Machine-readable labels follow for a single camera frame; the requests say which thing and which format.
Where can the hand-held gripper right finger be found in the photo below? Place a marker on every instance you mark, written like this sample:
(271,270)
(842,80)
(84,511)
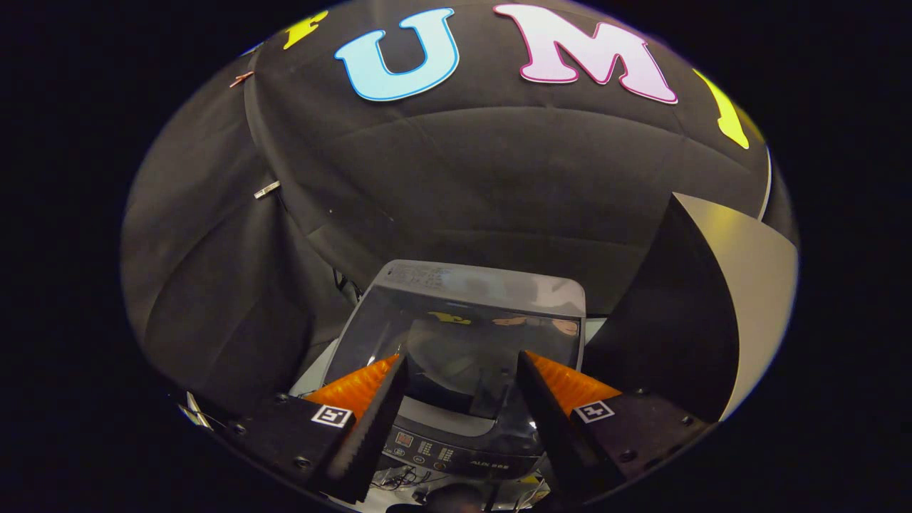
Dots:
(552,427)

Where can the grey washing machine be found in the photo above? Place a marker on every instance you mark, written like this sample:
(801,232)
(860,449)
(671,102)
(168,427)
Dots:
(456,449)

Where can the small red clip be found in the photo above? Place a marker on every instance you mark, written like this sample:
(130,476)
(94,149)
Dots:
(241,78)

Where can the small silver clip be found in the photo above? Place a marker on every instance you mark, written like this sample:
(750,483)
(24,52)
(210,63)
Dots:
(267,189)

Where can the small electronics board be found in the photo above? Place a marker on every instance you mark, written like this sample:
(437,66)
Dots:
(194,412)

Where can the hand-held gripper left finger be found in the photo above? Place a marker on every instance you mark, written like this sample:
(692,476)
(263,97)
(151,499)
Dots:
(370,427)

